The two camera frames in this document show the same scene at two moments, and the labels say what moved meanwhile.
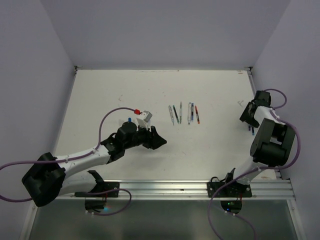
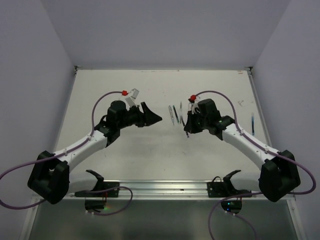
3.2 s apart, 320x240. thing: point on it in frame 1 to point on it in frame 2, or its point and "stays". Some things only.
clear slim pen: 171,115 stays
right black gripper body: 247,117 to 205,120
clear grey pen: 180,112 stays
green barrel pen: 176,115 stays
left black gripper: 153,140 to 146,118
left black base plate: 102,187 stays
